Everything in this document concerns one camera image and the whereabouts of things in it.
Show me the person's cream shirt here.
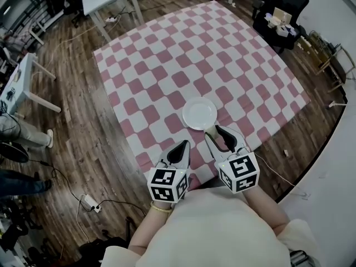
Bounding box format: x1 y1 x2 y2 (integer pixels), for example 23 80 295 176
100 187 321 267

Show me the person's right forearm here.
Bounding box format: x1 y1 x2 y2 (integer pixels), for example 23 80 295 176
241 184 291 236

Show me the white round plate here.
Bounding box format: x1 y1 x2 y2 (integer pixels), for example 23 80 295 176
182 96 217 131

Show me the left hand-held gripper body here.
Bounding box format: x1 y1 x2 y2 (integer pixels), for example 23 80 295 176
146 160 192 204

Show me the pink white checkered tablecloth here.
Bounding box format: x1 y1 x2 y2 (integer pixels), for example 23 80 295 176
92 0 312 191

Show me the gold bracelet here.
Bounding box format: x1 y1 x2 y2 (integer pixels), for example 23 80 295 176
150 200 174 214

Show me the person's left forearm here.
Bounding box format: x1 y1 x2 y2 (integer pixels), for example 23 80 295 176
127 201 174 250

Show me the wooden folding stand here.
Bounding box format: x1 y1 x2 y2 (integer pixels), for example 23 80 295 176
315 44 356 93

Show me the white table with wooden legs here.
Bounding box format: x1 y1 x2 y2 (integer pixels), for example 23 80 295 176
0 52 62 120

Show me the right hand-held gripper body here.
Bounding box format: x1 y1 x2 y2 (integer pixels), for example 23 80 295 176
214 145 261 195

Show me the black cable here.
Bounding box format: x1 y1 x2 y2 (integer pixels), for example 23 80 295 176
27 159 147 217

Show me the beige cardboard box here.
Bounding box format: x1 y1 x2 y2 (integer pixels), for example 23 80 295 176
273 6 293 25

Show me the white cable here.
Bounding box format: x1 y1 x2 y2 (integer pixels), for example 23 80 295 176
253 151 310 201

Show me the black swivel chair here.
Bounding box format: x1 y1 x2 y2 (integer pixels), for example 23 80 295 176
62 0 85 28

